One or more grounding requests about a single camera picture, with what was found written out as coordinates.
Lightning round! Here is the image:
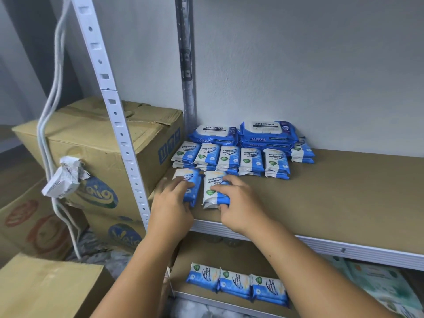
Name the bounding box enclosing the person's left forearm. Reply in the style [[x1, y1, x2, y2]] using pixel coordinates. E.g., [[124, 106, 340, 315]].
[[93, 228, 189, 318]]

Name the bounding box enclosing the person's left hand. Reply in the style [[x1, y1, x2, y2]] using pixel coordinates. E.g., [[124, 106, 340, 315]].
[[147, 177, 196, 240]]

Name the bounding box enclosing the grey metal shelf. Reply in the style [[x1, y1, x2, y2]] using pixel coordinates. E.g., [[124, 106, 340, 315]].
[[69, 0, 424, 318]]

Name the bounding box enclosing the person's right forearm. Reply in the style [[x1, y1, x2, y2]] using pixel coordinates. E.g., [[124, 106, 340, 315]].
[[245, 218, 398, 318]]

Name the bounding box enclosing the cardboard box blue print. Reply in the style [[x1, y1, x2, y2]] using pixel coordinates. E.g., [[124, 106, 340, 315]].
[[12, 97, 185, 223], [83, 208, 150, 252]]

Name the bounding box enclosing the group of blue wipe packets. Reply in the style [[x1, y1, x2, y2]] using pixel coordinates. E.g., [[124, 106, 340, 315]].
[[171, 136, 316, 182]]

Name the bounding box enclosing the plain cardboard box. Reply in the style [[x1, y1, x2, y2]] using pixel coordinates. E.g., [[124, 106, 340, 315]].
[[0, 254, 115, 318]]

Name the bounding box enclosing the person's right hand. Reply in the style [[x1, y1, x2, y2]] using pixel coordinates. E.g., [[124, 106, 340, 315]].
[[211, 174, 270, 238]]

